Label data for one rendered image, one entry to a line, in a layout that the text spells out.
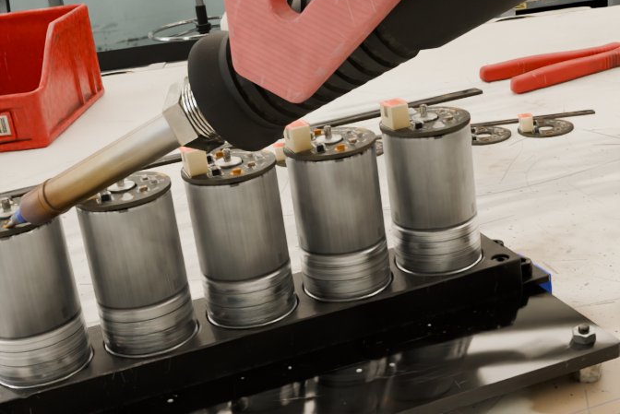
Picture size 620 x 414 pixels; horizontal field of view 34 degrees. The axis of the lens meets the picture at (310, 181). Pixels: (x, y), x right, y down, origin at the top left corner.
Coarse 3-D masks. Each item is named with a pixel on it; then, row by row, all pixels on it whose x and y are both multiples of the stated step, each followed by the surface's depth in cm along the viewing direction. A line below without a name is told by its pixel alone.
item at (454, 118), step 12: (432, 108) 29; (444, 108) 28; (456, 108) 28; (420, 120) 27; (444, 120) 27; (456, 120) 27; (468, 120) 27; (384, 132) 27; (396, 132) 27; (408, 132) 27; (420, 132) 27; (432, 132) 27; (444, 132) 27
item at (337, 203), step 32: (288, 160) 27; (320, 160) 26; (352, 160) 26; (320, 192) 26; (352, 192) 26; (320, 224) 27; (352, 224) 26; (384, 224) 28; (320, 256) 27; (352, 256) 27; (384, 256) 27; (320, 288) 27; (352, 288) 27; (384, 288) 28
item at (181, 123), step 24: (168, 96) 20; (192, 96) 20; (168, 120) 20; (192, 120) 20; (120, 144) 21; (144, 144) 21; (168, 144) 21; (192, 144) 20; (216, 144) 20; (72, 168) 22; (96, 168) 22; (120, 168) 21; (48, 192) 22; (72, 192) 22; (96, 192) 22; (24, 216) 23; (48, 216) 23
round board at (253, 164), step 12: (240, 156) 27; (252, 156) 27; (264, 156) 26; (216, 168) 25; (240, 168) 26; (252, 168) 26; (264, 168) 25; (192, 180) 25; (204, 180) 25; (216, 180) 25; (228, 180) 25; (240, 180) 25
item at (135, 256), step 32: (96, 224) 25; (128, 224) 25; (160, 224) 25; (96, 256) 25; (128, 256) 25; (160, 256) 25; (96, 288) 26; (128, 288) 25; (160, 288) 25; (128, 320) 25; (160, 320) 25; (192, 320) 26; (128, 352) 26; (160, 352) 26
